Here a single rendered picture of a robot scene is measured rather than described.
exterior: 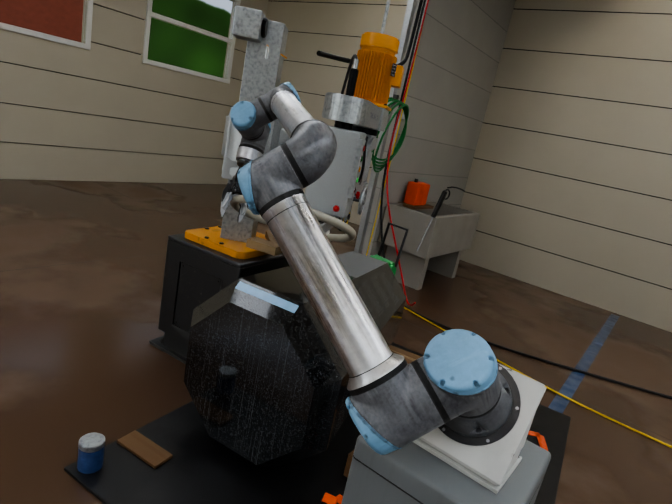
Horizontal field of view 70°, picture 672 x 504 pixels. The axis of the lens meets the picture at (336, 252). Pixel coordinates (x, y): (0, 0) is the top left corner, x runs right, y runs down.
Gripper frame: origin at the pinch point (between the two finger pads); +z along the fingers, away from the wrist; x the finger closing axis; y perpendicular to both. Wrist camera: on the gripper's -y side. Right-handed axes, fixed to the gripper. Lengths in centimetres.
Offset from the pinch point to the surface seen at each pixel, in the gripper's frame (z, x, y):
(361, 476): 62, 39, 63
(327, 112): -66, 35, -34
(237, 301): 29.3, 18.5, -34.3
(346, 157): -49, 50, -34
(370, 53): -127, 62, -73
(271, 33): -116, 6, -81
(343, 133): -59, 45, -32
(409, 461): 54, 45, 73
